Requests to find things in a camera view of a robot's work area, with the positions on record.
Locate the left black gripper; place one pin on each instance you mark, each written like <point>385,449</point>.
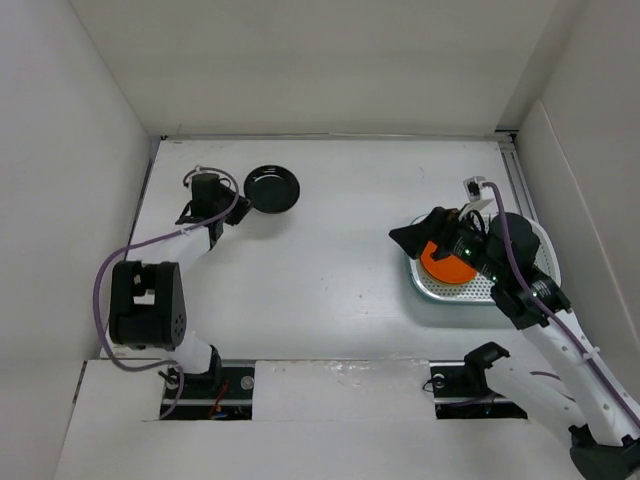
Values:
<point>240,210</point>

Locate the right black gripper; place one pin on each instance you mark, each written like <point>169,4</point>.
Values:
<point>438,227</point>

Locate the orange plate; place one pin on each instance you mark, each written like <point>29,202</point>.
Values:
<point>448,271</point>

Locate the black plate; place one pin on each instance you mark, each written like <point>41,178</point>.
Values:
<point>272,189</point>

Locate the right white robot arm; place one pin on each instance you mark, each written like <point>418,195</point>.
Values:
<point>596,418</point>

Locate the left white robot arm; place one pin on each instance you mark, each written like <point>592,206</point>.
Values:
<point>147,301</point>

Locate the white perforated plastic bin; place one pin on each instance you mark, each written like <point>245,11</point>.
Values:
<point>477,290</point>

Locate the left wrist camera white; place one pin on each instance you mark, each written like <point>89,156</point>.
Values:
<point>198,170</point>

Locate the aluminium rail right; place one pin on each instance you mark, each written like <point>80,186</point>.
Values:
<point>521,194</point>

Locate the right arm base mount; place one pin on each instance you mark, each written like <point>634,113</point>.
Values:
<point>460,389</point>

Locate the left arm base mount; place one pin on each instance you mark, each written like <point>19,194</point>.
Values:
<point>228,399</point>

